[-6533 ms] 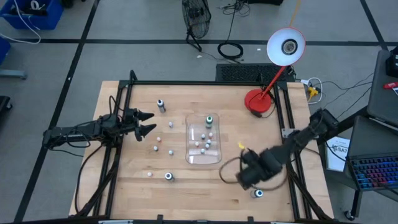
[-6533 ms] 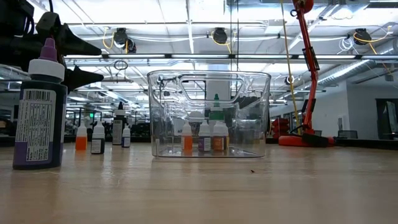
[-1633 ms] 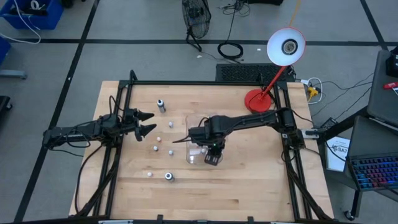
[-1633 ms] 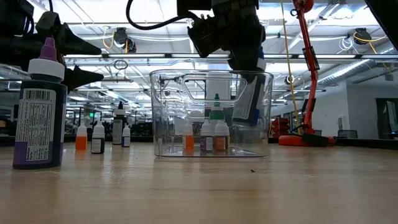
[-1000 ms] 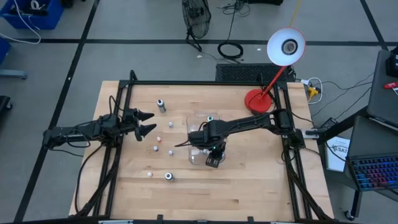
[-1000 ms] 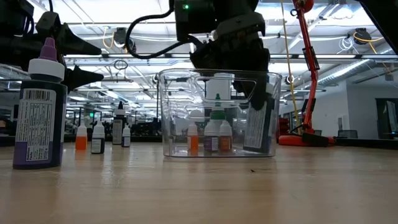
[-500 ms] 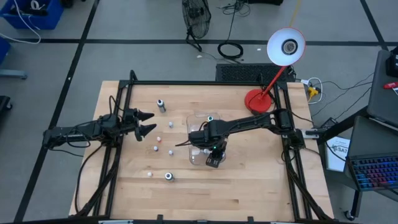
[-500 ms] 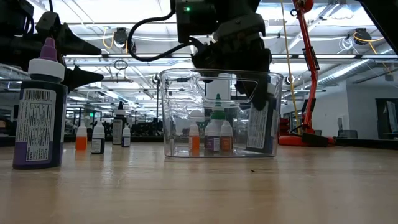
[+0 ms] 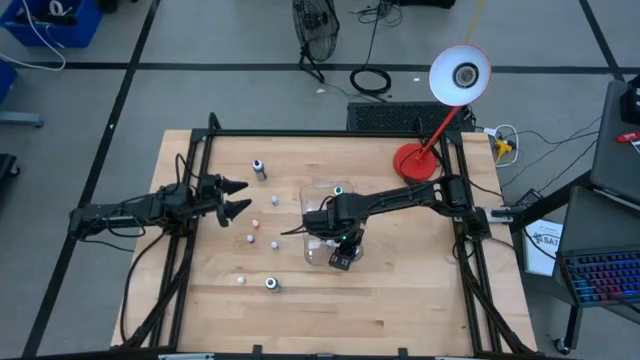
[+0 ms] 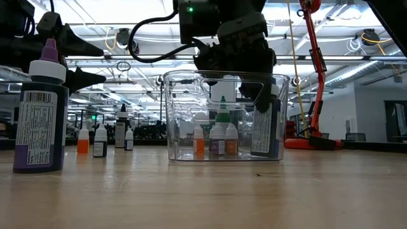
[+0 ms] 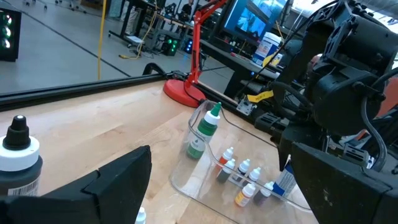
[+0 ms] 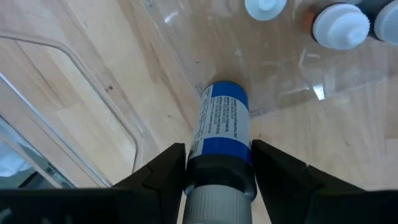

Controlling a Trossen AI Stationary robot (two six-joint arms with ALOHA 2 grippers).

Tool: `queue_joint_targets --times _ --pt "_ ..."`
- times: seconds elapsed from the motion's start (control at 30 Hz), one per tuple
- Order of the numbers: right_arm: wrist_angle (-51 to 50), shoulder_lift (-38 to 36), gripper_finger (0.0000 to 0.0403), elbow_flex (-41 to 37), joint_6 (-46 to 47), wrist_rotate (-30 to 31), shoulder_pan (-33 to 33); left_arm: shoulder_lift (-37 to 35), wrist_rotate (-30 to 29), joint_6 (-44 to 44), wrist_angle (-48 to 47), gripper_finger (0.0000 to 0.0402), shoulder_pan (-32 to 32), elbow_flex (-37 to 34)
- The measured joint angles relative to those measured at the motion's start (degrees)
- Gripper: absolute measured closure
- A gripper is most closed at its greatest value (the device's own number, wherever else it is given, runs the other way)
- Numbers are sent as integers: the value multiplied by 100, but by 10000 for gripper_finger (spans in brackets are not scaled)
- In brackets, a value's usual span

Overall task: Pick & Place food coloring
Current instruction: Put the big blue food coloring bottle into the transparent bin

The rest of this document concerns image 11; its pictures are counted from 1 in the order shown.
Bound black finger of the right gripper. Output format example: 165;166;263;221
278;143;294;171

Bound black workbench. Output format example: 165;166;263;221
108;0;162;47

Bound person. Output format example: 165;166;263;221
182;0;195;16

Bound small white-capped dropper bottle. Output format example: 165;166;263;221
244;167;262;187

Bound yellow extension cord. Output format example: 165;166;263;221
119;11;158;60

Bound yellow hanging cable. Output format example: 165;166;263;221
96;0;108;81

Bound small purple dropper bottle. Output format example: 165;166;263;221
253;181;275;206

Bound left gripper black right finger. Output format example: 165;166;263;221
291;141;398;224

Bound red desk lamp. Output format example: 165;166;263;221
163;0;229;109

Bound small brown dropper bottle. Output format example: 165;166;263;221
233;158;251;183

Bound white labelled canister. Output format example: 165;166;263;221
251;30;282;68

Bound clear plastic bin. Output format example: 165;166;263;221
169;100;315;224

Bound small dark green dropper bottle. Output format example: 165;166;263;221
216;158;236;184

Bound small orange-red dropper bottle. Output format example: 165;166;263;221
217;146;234;167

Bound yellow cable tag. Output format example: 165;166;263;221
247;90;275;103

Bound black aluminium table frame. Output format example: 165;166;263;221
0;62;282;138

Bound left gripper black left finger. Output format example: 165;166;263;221
83;144;153;224

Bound small orange dropper bottle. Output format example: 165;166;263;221
234;182;256;208

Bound black desk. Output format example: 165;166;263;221
198;39;280;100

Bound large blue food coloring bottle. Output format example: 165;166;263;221
272;160;298;200

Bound small computer green lights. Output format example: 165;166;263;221
161;34;180;57

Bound computer tower green fan lights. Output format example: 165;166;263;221
0;7;22;62

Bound computer monitor blue screen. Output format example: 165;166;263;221
219;0;289;46

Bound large green food coloring bottle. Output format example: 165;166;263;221
185;101;223;161

